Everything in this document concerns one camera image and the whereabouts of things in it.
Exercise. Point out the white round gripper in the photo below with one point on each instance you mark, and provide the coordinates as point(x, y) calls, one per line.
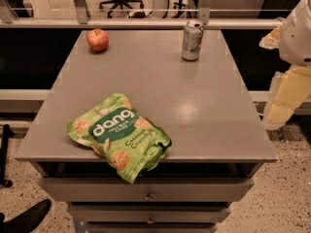
point(297, 39)

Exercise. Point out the silver green 7up can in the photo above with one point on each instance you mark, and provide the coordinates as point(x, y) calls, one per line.
point(192, 39)

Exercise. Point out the green rice chip bag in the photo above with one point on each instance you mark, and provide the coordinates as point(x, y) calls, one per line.
point(113, 129)

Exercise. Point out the grey drawer cabinet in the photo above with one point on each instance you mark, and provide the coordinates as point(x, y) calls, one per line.
point(217, 140)

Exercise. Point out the black office chair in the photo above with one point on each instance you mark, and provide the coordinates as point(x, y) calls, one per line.
point(119, 3)

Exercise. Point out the red apple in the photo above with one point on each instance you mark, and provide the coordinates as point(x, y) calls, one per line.
point(97, 39)

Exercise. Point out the grey metal railing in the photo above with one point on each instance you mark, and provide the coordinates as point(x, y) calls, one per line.
point(86, 14)

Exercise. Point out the black shoe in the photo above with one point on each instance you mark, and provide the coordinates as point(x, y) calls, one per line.
point(28, 220)

